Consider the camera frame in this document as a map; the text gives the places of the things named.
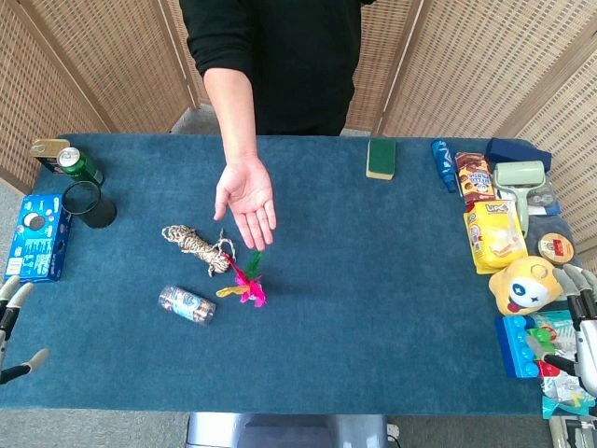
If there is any robot right five-finger hand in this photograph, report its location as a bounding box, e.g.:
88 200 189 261
525 263 597 392

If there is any robot left five-finger hand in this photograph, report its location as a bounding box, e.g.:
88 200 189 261
0 274 50 386

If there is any person's bare hand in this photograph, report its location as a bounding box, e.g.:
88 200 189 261
213 155 278 252

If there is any clear can with blue label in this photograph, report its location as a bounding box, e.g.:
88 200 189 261
158 285 217 326

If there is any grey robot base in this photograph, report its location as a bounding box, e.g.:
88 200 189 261
185 413 390 448

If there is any person's bare forearm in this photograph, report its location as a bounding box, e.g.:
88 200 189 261
202 66 258 167

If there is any teal toothbrush blister pack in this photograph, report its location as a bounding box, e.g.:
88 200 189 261
529 310 579 359

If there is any teal and white packet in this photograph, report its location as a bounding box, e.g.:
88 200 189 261
539 375 597 418

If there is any blue toy building block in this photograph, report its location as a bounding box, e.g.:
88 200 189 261
494 315 561 380

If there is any blue cookie box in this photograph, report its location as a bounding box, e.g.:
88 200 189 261
4 193 73 283

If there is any yellow plush toy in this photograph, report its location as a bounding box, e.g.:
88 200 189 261
488 255 564 316

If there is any colourful feather shuttlecock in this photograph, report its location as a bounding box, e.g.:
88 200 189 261
215 249 271 309

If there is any round tin with red label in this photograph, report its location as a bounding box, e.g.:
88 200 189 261
537 231 576 263

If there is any dark grey folded cloth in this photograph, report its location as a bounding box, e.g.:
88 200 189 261
525 214 575 265

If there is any black mesh pen cup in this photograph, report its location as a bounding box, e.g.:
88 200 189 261
61 180 118 230

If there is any green and yellow sponge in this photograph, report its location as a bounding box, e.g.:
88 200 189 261
365 137 397 180

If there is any yellow snack bag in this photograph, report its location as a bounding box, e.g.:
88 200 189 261
463 199 530 275

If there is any person's black-clothed torso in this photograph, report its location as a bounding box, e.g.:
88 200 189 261
178 0 377 137

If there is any blue card blister pack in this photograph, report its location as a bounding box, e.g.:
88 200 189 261
527 184 562 217

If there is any green bottle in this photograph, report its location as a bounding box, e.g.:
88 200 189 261
56 147 104 186

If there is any flat gold tin can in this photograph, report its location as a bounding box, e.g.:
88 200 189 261
29 138 71 175

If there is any pale green lint roller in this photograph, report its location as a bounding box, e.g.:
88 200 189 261
493 160 547 238

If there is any blue plastic bottle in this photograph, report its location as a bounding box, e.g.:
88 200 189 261
430 138 458 194

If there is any red snack packet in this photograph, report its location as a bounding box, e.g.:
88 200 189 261
453 151 495 205

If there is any navy blue box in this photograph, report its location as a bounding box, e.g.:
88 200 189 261
484 137 553 173

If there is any wicker folding screen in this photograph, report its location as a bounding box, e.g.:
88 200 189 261
0 0 212 193
343 0 597 270

